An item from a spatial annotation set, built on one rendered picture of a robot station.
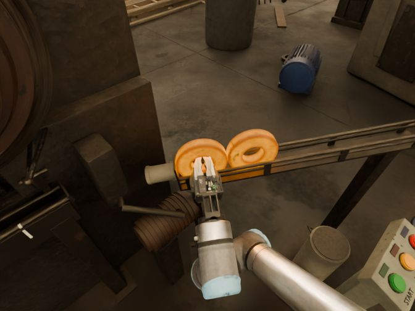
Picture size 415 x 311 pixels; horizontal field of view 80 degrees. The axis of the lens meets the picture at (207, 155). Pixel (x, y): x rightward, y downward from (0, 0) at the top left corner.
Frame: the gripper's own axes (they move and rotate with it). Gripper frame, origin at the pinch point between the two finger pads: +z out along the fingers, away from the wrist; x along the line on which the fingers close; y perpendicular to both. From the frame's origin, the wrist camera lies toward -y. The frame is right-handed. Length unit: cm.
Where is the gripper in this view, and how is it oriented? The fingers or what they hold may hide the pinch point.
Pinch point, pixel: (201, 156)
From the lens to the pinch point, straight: 73.7
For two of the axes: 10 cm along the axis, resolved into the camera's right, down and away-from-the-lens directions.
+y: 0.4, -4.3, -9.0
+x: -9.9, 1.1, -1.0
